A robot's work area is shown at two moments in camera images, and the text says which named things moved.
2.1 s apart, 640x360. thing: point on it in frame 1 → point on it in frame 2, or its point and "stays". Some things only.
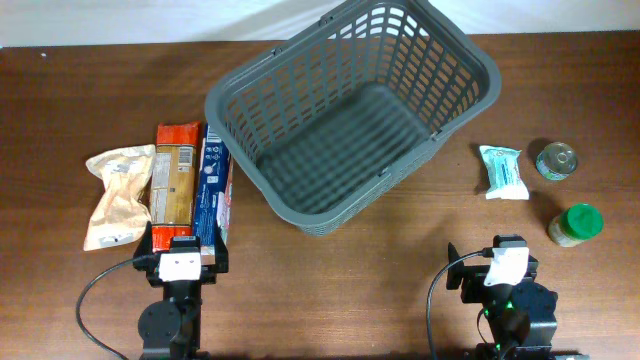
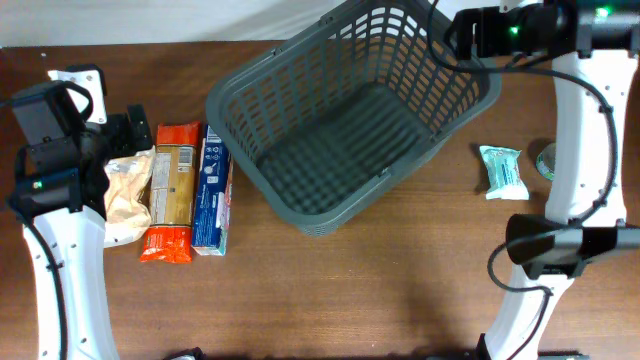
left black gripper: x=209 y=273 → x=120 y=125
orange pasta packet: x=173 y=181 stays
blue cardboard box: x=216 y=166 stays
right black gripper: x=475 y=279 → x=484 y=25
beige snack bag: x=122 y=214 stays
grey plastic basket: x=325 y=115 stays
